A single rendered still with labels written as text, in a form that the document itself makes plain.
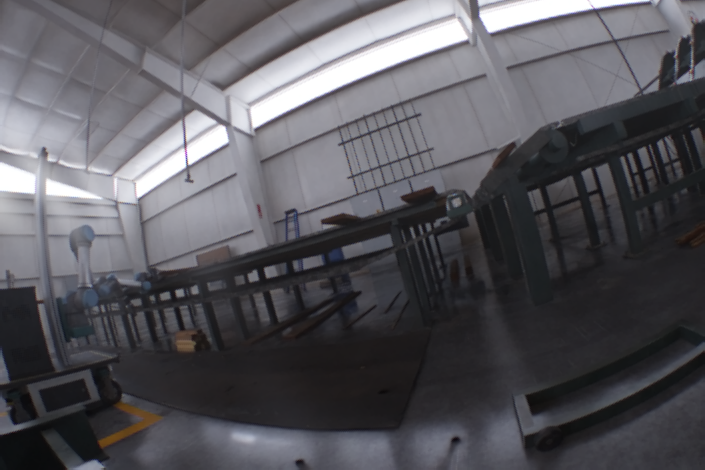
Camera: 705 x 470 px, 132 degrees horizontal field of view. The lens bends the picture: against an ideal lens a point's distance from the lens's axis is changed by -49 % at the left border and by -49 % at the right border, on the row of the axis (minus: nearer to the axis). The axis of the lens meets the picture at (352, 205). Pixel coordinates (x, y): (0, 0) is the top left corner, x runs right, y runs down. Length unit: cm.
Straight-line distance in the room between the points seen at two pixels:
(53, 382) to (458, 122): 872
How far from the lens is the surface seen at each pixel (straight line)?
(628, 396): 98
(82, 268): 216
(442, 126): 842
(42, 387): 217
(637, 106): 249
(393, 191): 762
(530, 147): 201
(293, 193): 936
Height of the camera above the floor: 65
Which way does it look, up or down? 8 degrees up
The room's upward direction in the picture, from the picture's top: 15 degrees counter-clockwise
